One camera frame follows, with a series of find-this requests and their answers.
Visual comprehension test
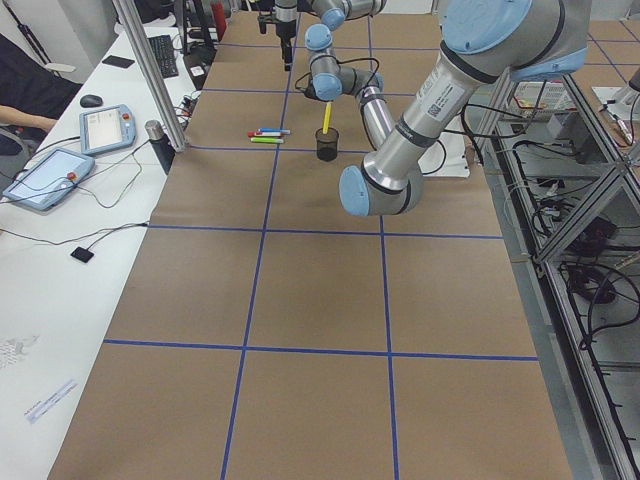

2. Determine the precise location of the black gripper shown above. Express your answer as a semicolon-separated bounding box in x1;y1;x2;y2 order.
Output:
304;85;318;99
276;21;295;71

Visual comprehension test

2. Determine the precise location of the yellow highlighter pen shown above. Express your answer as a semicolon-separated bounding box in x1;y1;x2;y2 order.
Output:
321;102;333;135

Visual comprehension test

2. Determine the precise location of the black mesh pen cup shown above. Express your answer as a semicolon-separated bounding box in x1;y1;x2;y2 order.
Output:
315;127;339;162

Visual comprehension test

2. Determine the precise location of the blue highlighter pen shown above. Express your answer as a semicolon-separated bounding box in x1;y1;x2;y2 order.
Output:
255;128;291;136

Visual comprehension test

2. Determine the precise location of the red capped marker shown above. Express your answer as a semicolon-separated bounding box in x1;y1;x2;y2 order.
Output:
247;131;283;138

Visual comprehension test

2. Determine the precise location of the green highlighter pen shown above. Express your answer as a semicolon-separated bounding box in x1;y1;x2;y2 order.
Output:
249;136;285;145

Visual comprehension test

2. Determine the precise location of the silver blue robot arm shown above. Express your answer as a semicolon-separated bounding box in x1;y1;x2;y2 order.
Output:
258;0;386;72
305;1;592;216

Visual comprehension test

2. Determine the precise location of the black keyboard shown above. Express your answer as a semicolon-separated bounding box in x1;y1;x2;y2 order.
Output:
148;35;179;78

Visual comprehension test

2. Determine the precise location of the dark steel water bottle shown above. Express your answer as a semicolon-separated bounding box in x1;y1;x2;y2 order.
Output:
144;119;175;175

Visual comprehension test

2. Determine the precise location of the black phone on desk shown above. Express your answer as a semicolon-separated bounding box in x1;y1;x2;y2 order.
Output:
102;55;135;69

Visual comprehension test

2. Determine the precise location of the far teach pendant tablet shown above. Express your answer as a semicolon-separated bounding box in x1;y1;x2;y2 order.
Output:
79;104;137;156

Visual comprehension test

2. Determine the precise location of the teach pendant tablet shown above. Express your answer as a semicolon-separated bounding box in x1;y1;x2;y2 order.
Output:
79;104;137;156
3;148;95;212

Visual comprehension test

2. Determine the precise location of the black computer mouse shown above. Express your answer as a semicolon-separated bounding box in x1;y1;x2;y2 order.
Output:
79;94;104;108

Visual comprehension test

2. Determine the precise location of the person in black shirt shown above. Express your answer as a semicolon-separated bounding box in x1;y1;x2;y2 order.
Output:
1;35;82;145

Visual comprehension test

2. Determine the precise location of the near teach pendant tablet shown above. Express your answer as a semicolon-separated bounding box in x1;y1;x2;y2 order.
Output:
3;148;95;212

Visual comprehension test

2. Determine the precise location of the small black square pad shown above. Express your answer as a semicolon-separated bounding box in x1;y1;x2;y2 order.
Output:
70;246;94;264

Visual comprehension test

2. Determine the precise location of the white side desk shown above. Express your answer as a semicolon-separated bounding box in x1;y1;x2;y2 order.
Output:
0;25;221;480

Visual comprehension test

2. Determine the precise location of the paper label on desk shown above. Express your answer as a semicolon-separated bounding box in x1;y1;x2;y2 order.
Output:
24;379;78;425

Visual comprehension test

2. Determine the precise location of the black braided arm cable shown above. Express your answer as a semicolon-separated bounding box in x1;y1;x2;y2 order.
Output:
293;56;386;101

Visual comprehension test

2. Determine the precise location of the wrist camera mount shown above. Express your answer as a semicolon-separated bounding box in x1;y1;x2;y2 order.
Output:
257;12;277;35

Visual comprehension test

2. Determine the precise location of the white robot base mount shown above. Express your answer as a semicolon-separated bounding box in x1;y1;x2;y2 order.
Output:
419;133;470;178

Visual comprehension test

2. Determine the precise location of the white wire basket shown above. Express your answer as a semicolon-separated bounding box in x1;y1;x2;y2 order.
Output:
511;81;575;111

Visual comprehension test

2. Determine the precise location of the aluminium frame rack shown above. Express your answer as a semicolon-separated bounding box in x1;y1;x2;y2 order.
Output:
467;65;639;479

